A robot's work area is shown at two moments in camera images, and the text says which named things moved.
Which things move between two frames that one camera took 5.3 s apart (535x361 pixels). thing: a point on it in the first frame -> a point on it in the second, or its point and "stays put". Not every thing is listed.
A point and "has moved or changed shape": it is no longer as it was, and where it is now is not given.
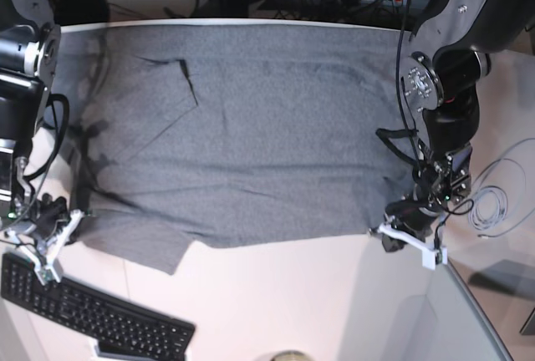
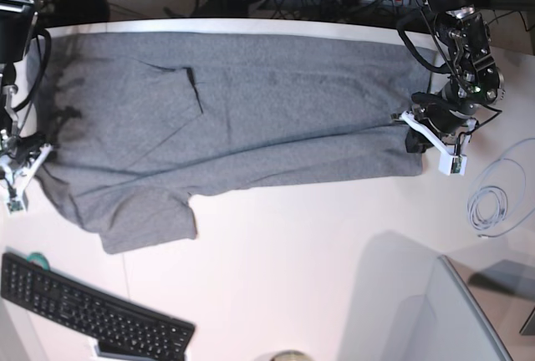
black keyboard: [123, 331] stays put
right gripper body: [410, 221] -> [446, 121]
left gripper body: [53, 226] -> [25, 155]
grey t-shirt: [182, 135] has moved or changed shape
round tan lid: [291, 355] stays put
